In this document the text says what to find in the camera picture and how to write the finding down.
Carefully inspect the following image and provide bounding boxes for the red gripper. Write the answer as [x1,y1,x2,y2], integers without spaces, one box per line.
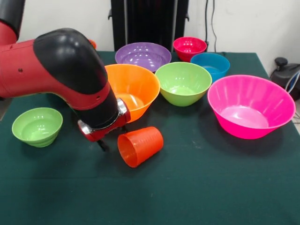
[86,109,131,152]

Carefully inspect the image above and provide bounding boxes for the orange-red plastic cup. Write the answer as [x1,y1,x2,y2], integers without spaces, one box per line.
[117,126,164,168]

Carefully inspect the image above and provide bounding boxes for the large orange bowl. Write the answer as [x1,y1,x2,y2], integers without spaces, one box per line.
[104,63,161,124]

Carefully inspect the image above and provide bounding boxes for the dark green tablecloth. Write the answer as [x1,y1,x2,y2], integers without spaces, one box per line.
[0,50,300,225]

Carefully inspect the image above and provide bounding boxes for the small green bowl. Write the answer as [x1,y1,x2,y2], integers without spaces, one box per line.
[11,107,63,148]

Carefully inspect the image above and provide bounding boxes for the purple bowl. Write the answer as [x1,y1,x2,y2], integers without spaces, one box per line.
[114,42,172,73]

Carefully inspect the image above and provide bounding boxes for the medium green bowl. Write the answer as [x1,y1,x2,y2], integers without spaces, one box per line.
[155,61,213,107]

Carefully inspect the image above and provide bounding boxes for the small crimson bowl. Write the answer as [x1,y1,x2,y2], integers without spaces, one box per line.
[172,36,208,63]

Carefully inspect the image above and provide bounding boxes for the small blue bowl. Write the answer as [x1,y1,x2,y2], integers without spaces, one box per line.
[190,52,231,83]

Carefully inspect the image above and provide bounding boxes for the large pink bowl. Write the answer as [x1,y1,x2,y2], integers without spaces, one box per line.
[207,75,296,140]

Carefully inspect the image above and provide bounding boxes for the black wall cable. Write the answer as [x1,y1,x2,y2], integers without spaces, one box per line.
[205,0,227,54]

